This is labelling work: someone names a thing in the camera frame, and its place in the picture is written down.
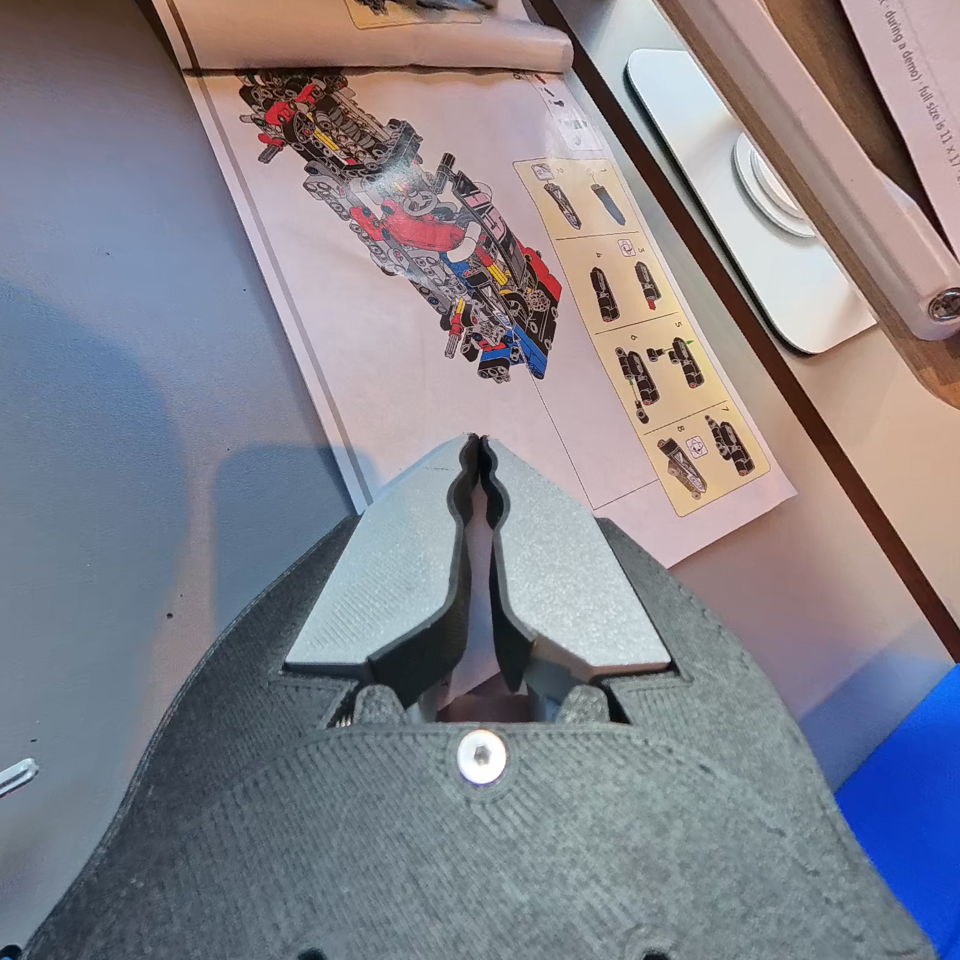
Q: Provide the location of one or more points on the blue plastic bin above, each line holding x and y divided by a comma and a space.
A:
907, 787

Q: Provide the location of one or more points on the wooden document stand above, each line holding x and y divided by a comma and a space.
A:
787, 262

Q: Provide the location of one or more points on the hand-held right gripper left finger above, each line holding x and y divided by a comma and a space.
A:
382, 592

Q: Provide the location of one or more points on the silver metal clip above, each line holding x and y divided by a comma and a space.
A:
19, 776

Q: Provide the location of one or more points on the printed instruction sheet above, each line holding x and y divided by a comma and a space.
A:
922, 97

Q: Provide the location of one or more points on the toy building instruction booklet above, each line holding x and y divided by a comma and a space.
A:
412, 390

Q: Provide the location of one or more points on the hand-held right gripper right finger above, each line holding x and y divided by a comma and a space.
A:
577, 592

